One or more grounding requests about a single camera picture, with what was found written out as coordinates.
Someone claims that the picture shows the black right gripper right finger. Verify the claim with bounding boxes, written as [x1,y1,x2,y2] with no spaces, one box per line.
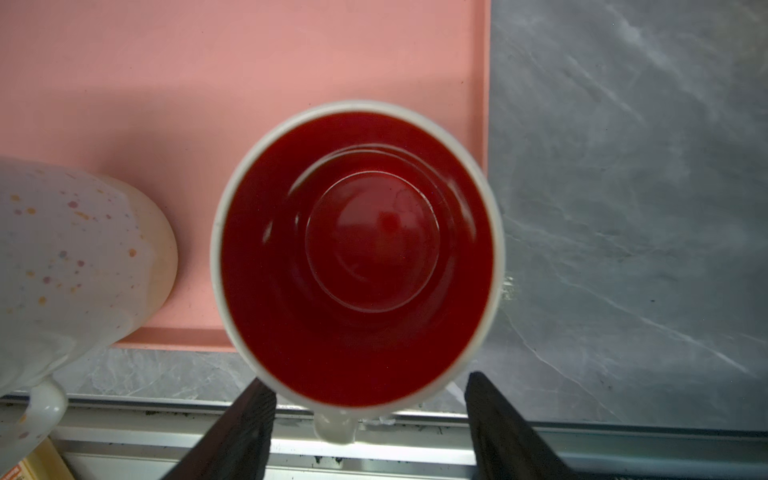
[465,372,578,480]

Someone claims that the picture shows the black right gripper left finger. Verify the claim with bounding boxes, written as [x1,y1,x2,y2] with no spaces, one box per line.
[165,379,277,480]

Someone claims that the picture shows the white speckled mug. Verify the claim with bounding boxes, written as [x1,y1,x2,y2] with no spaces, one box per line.
[1,158,178,470]

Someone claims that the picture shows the pink rectangular tray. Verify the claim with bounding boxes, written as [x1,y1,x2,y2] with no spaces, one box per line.
[1,1,491,351]

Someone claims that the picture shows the white mug red inside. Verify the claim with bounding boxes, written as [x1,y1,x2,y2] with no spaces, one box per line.
[210,100,505,444]

